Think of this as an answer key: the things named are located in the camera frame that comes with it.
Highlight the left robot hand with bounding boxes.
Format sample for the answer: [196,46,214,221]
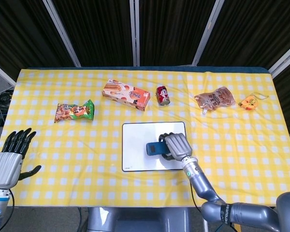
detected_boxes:
[0,128,42,189]

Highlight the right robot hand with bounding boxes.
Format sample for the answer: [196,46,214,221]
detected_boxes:
[158,132,193,162]

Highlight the blue board eraser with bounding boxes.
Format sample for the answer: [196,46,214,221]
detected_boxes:
[145,141,171,157]

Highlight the grey robot base column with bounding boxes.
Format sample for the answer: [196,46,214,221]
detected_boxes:
[87,207,203,232]

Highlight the white drawing board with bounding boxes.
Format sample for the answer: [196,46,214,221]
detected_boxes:
[121,121,190,173]

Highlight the red drink can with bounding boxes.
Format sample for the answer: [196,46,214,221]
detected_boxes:
[156,85,171,107]

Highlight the brown spouted drink pouch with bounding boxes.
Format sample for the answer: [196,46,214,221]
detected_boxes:
[194,86,236,115]

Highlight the orange wafer biscuit box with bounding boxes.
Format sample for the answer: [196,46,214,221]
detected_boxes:
[101,78,151,112]

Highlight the yellow white checkered tablecloth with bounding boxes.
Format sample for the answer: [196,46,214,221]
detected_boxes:
[0,69,290,209]

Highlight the green orange snack bag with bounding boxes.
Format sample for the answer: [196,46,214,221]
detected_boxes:
[54,99,95,123]

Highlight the black cables bundle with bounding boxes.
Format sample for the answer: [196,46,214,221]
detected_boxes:
[0,82,14,107]

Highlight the white partition frame post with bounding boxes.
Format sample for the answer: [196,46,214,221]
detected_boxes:
[268,41,290,79]
[191,0,225,66]
[129,0,140,67]
[0,59,16,88]
[42,0,82,68]

